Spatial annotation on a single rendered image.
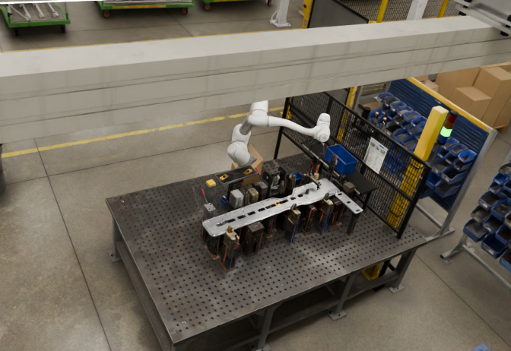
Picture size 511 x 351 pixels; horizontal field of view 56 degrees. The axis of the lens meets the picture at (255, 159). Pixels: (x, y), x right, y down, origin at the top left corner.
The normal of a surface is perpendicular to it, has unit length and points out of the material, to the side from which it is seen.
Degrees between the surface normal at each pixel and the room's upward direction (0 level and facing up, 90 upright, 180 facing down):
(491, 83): 90
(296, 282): 0
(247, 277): 0
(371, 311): 0
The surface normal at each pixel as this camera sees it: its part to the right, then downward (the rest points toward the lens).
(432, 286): 0.15, -0.80
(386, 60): 0.50, 0.57
